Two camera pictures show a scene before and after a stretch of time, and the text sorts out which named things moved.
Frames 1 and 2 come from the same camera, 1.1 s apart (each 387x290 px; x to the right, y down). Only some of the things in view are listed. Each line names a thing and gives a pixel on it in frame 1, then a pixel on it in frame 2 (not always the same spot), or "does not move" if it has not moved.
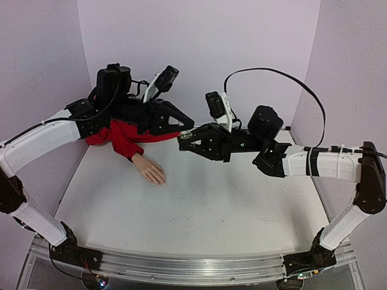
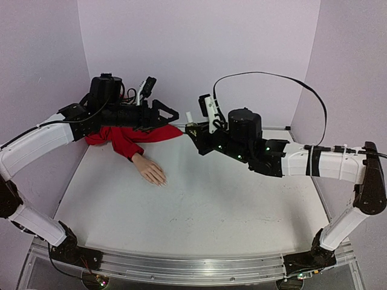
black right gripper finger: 213,151 -> 199,133
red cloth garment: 127,138 does not move
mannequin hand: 150,170 does not move
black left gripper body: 145,122 does not move
